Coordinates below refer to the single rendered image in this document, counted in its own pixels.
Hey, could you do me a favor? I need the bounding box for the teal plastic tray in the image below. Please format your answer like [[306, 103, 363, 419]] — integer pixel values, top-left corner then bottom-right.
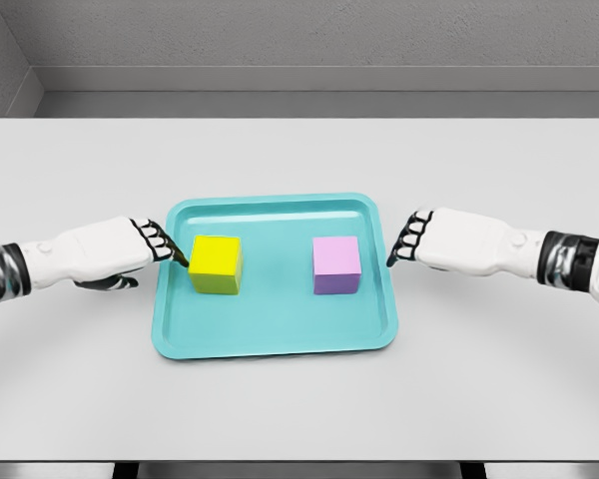
[[150, 192, 399, 360]]

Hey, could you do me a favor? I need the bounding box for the yellow cube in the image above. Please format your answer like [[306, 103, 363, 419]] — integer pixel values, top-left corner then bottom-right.
[[188, 235, 244, 296]]

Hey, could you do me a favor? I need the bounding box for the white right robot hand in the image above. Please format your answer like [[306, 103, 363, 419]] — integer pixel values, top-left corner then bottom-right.
[[386, 207, 503, 277]]

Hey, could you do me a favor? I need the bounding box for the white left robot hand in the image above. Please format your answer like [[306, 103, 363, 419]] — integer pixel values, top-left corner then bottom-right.
[[65, 215, 190, 291]]

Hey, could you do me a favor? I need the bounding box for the pink cube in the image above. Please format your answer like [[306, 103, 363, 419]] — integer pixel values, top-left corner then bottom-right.
[[311, 236, 362, 296]]

